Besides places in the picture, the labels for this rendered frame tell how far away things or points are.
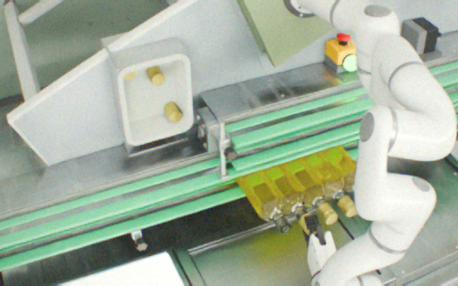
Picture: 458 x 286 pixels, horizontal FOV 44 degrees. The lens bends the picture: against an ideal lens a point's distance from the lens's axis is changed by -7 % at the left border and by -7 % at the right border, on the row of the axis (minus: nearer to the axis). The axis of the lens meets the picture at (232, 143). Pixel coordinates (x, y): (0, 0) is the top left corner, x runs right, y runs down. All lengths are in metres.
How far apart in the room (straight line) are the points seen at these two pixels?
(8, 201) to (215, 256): 0.54
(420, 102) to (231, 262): 0.68
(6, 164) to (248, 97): 0.82
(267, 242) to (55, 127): 0.61
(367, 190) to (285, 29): 0.61
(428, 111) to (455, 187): 0.80
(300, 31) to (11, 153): 1.01
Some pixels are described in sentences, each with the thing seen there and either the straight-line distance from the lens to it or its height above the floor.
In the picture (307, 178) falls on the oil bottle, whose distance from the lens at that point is 1.50.
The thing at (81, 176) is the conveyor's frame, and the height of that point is 0.83.
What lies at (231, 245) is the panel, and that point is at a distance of 1.55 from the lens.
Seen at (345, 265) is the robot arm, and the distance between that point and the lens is 1.12.
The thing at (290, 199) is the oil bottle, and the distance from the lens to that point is 1.45.
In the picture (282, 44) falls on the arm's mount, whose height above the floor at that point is 0.83.
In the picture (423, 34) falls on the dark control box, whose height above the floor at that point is 0.83.
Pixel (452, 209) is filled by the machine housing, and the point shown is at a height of 1.17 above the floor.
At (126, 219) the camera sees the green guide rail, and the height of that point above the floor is 0.92.
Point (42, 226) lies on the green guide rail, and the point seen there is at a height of 0.94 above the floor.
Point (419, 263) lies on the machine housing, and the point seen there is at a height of 1.29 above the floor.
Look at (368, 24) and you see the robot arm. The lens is 1.23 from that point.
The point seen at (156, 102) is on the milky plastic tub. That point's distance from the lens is 1.51.
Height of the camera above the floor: 1.96
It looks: 45 degrees down
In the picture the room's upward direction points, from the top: 145 degrees clockwise
